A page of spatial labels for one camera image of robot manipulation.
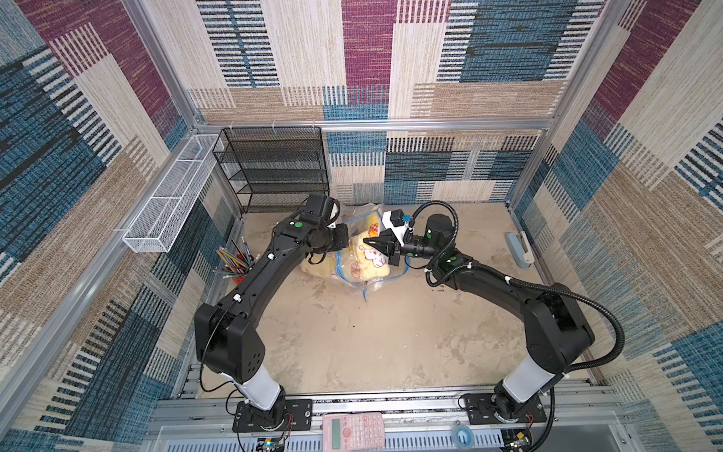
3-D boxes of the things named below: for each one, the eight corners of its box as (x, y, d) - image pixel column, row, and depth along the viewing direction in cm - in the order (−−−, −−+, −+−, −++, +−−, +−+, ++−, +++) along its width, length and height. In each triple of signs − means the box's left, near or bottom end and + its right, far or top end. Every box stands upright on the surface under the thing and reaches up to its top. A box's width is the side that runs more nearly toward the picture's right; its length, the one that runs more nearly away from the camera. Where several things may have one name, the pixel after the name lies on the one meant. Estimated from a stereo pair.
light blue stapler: (517, 268, 103) (522, 262, 100) (505, 237, 112) (508, 230, 110) (533, 268, 103) (538, 262, 100) (519, 237, 112) (523, 230, 109)
